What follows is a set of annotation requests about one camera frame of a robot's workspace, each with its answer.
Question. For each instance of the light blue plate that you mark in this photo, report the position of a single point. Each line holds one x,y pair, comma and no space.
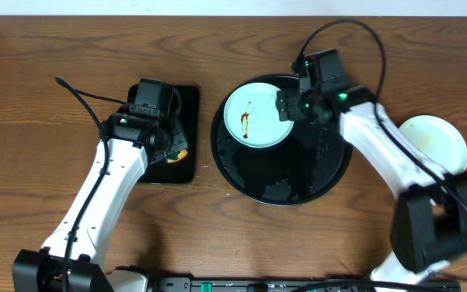
251,116
439,140

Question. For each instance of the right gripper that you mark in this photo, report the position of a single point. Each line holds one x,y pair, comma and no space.
289,105

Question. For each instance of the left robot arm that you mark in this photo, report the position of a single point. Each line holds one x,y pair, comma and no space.
73,256

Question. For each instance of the green and yellow sponge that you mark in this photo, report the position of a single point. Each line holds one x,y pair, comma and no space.
177,156

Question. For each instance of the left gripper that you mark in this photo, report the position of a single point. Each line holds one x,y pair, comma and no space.
177,138

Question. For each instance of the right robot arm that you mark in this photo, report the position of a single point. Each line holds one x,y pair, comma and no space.
429,227

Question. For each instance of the round black serving tray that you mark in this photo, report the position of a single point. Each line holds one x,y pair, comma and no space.
307,164

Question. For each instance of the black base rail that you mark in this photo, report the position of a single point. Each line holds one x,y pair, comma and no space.
258,285

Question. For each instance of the black rectangular tray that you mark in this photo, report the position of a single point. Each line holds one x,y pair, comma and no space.
183,171

